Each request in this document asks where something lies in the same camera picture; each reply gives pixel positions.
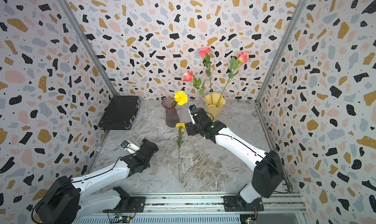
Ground yellow carnation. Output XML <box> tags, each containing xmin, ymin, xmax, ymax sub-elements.
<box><xmin>175</xmin><ymin>122</ymin><xmax>186</xmax><ymax>181</ymax></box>
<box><xmin>172</xmin><ymin>91</ymin><xmax>188</xmax><ymax>107</ymax></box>

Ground pink rose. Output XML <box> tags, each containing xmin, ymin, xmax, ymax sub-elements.
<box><xmin>216</xmin><ymin>52</ymin><xmax>250</xmax><ymax>107</ymax></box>
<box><xmin>196</xmin><ymin>47</ymin><xmax>212</xmax><ymax>100</ymax></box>
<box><xmin>183</xmin><ymin>70</ymin><xmax>206</xmax><ymax>98</ymax></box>

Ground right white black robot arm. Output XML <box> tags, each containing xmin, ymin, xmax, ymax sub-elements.
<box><xmin>186</xmin><ymin>105</ymin><xmax>285</xmax><ymax>203</ymax></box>

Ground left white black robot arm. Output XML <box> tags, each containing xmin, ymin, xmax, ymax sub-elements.
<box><xmin>31</xmin><ymin>139</ymin><xmax>159</xmax><ymax>224</ymax></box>

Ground yellow ruffled glass vase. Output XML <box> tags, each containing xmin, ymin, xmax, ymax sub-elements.
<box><xmin>204</xmin><ymin>93</ymin><xmax>227</xmax><ymax>120</ymax></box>

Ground purple glass vase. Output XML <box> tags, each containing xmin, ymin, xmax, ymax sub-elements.
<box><xmin>162</xmin><ymin>97</ymin><xmax>180</xmax><ymax>128</ymax></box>

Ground black briefcase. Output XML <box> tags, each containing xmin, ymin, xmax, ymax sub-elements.
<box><xmin>98</xmin><ymin>96</ymin><xmax>140</xmax><ymax>130</ymax></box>

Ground green circuit board left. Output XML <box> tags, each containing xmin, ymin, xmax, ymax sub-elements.
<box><xmin>112</xmin><ymin>213</ymin><xmax>133</xmax><ymax>224</ymax></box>

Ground circuit board right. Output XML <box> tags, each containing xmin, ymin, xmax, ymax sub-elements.
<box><xmin>240</xmin><ymin>214</ymin><xmax>257</xmax><ymax>224</ymax></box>

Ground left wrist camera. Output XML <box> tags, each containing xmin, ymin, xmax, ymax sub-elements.
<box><xmin>120</xmin><ymin>140</ymin><xmax>140</xmax><ymax>154</ymax></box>

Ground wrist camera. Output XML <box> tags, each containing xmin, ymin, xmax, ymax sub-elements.
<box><xmin>120</xmin><ymin>140</ymin><xmax>140</xmax><ymax>154</ymax></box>
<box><xmin>189</xmin><ymin>105</ymin><xmax>197</xmax><ymax>125</ymax></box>

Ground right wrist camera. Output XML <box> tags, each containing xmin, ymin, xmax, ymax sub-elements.
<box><xmin>189</xmin><ymin>105</ymin><xmax>197</xmax><ymax>125</ymax></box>

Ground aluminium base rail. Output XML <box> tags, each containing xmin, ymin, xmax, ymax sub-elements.
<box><xmin>74</xmin><ymin>193</ymin><xmax>310</xmax><ymax>224</ymax></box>

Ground right aluminium frame post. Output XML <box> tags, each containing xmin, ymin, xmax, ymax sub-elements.
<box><xmin>255</xmin><ymin>0</ymin><xmax>313</xmax><ymax>103</ymax></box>

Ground aluminium frame post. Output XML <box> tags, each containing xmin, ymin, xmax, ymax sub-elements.
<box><xmin>255</xmin><ymin>0</ymin><xmax>313</xmax><ymax>103</ymax></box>
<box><xmin>55</xmin><ymin>0</ymin><xmax>118</xmax><ymax>98</ymax></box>

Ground left aluminium frame post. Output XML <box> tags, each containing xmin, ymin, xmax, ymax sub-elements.
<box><xmin>55</xmin><ymin>0</ymin><xmax>118</xmax><ymax>98</ymax></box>

